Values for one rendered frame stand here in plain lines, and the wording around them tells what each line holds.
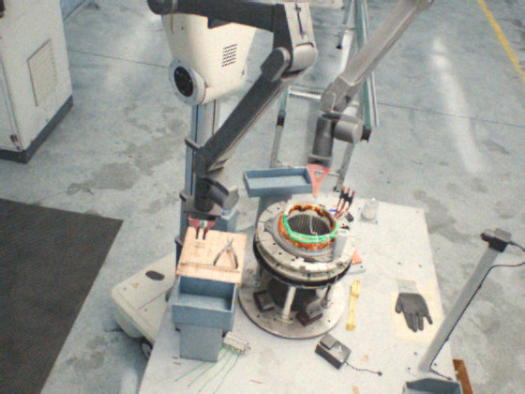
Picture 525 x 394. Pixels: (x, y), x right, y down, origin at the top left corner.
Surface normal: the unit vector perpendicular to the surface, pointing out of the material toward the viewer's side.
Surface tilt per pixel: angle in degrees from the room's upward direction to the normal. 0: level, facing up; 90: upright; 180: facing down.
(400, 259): 0
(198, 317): 90
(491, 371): 0
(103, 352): 0
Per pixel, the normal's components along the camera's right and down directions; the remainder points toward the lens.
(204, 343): -0.07, 0.65
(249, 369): 0.12, -0.75
